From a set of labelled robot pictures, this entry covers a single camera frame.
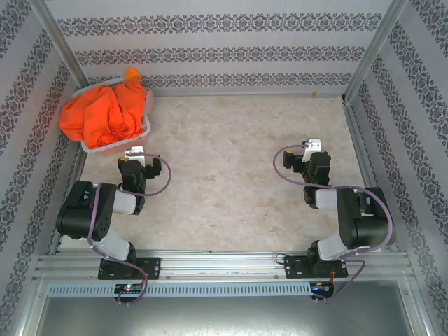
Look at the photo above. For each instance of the right small circuit board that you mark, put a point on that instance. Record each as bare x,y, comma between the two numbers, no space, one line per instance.
322,287

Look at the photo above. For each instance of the white perforated plastic basket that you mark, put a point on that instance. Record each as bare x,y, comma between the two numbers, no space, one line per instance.
115,149

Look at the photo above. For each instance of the red-orange shorts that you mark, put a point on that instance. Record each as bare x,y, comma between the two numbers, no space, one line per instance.
87,115

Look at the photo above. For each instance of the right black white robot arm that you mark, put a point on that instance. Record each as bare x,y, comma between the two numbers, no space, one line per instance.
367,224

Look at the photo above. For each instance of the right white camera bracket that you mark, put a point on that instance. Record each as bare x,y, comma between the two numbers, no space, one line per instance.
313,145

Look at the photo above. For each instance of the grey sheet metal panel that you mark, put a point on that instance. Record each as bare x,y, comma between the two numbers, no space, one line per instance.
224,315

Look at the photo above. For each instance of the aluminium frame post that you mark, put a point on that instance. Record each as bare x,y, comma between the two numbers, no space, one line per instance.
59,42
376,49

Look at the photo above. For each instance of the left small circuit board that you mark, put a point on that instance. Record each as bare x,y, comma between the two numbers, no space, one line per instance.
127,287

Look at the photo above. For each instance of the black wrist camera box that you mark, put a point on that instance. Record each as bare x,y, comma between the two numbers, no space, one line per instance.
290,160
153,167

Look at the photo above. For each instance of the right black wrist camera box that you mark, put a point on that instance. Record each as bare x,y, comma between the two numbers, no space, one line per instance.
290,160

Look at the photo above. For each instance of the small circuit board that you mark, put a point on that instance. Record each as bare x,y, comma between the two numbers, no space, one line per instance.
322,287
127,287

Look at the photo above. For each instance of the long aluminium frame rail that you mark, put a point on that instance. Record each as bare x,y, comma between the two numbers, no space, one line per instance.
227,94

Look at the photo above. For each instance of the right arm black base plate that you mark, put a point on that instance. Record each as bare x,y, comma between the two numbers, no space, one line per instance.
292,267

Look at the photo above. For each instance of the left black wrist camera box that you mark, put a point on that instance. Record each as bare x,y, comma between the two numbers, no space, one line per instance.
153,167

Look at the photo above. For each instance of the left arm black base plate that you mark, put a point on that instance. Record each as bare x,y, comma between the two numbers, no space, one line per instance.
152,267

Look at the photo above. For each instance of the aluminium mounting rail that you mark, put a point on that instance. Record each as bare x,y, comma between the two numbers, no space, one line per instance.
217,266

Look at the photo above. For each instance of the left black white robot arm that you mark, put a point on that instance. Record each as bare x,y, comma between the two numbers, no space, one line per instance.
80,210

